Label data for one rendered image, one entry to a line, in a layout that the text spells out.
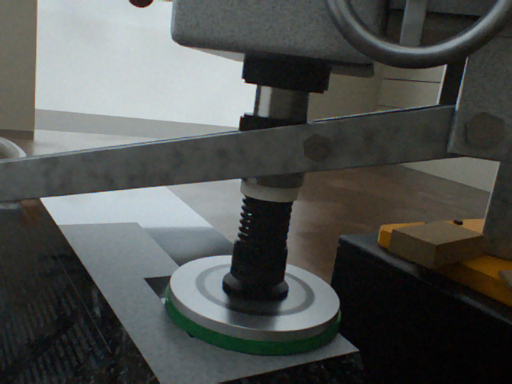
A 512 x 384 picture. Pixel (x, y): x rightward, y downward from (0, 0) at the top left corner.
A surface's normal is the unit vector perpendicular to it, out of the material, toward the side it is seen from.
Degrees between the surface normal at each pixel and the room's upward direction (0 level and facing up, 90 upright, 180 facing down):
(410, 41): 90
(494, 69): 90
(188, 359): 0
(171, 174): 90
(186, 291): 0
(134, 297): 0
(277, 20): 90
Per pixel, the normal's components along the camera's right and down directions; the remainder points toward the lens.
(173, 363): 0.13, -0.97
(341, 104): 0.41, 0.25
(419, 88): -0.90, -0.02
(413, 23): -0.25, 0.18
